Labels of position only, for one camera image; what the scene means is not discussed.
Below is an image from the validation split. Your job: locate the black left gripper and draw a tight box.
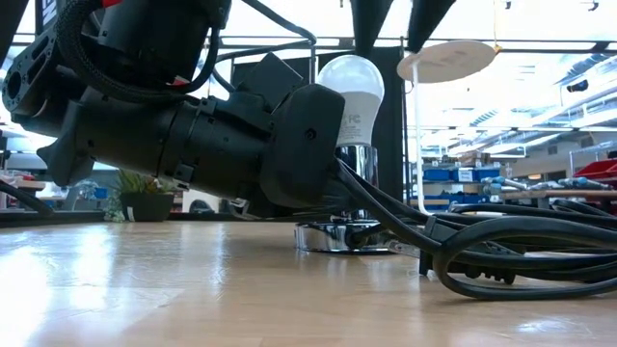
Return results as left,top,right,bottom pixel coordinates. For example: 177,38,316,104
158,84,382,216

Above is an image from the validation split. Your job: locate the white lightbulb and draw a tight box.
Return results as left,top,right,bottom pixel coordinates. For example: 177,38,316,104
315,54,386,148

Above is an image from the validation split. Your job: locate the black aluminium table frame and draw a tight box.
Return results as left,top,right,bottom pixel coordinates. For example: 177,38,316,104
0,207,617,233

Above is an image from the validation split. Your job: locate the potted succulent plant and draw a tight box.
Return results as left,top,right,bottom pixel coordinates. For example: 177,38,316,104
103,168,182,224

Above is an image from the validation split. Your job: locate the black lamp power cord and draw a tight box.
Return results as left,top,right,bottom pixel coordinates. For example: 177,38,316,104
335,158,617,301

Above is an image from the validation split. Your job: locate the yellow hanging cord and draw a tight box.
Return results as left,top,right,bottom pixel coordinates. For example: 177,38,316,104
491,0,503,54

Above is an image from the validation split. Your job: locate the red storage bin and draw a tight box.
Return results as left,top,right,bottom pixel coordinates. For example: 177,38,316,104
573,158,617,182

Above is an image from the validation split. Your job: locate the white box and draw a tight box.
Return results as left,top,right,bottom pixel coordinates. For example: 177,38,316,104
36,182,68,200

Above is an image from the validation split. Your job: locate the white cylindrical container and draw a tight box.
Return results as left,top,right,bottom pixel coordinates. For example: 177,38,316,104
181,189,222,214

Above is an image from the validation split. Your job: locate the white round-top stand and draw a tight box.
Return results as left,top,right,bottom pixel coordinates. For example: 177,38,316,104
396,40,498,216

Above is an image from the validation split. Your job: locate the chrome lamp base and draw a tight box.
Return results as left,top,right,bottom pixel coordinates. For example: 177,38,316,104
293,143,392,255

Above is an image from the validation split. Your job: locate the wooden workbench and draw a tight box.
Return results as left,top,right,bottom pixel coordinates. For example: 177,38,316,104
499,188,617,216

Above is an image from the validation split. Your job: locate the long blue shelf bin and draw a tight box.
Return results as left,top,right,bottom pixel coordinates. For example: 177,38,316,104
423,192,503,208

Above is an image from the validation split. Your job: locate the thin black camera cable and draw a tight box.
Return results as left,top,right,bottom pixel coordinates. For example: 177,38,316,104
211,0,318,93

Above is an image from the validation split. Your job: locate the grey metal shelf rack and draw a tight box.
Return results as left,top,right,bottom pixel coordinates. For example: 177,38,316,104
568,142,617,170

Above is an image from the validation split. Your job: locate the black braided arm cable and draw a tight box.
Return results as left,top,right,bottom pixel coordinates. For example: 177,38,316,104
53,0,221,105

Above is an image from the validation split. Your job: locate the black hose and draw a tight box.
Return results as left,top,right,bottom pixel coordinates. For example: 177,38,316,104
0,180,55,217

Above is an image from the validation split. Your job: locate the wooden side table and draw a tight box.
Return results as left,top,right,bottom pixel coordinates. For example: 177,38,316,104
0,168,47,193

